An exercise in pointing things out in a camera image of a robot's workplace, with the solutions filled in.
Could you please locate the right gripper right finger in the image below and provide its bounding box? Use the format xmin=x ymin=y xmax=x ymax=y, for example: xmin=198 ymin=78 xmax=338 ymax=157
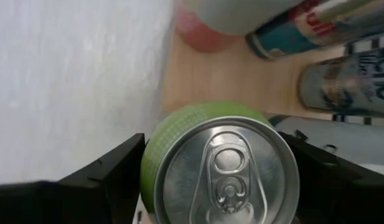
xmin=277 ymin=130 xmax=384 ymax=224

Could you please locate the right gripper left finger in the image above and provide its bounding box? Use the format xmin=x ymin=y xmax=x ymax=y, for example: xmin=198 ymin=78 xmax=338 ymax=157
xmin=0 ymin=133 xmax=146 ymax=224

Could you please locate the white slim beverage can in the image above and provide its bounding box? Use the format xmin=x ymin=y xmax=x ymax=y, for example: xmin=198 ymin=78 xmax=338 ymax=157
xmin=298 ymin=45 xmax=384 ymax=118

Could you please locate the green beverage can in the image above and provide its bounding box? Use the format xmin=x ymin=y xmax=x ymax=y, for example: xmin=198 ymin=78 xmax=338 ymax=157
xmin=140 ymin=100 xmax=301 ymax=224

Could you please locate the blue silver Red Bull can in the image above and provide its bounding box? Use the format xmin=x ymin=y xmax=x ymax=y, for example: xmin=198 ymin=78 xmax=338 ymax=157
xmin=245 ymin=0 xmax=384 ymax=60

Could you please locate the pink and white can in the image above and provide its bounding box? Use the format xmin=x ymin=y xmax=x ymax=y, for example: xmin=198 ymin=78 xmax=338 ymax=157
xmin=174 ymin=0 xmax=304 ymax=54

